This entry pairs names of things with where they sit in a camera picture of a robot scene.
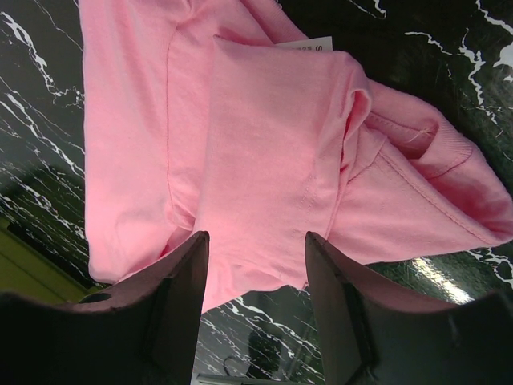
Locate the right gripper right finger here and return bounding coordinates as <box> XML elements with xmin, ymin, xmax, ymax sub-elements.
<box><xmin>305</xmin><ymin>232</ymin><xmax>512</xmax><ymax>384</ymax></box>

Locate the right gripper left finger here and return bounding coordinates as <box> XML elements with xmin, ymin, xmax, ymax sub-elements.
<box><xmin>1</xmin><ymin>231</ymin><xmax>209</xmax><ymax>384</ymax></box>

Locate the light pink t-shirt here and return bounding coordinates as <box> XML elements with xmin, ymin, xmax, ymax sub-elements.
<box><xmin>79</xmin><ymin>1</ymin><xmax>512</xmax><ymax>310</ymax></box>

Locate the olive green plastic bin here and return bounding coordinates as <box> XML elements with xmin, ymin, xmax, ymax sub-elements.
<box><xmin>1</xmin><ymin>218</ymin><xmax>101</xmax><ymax>304</ymax></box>

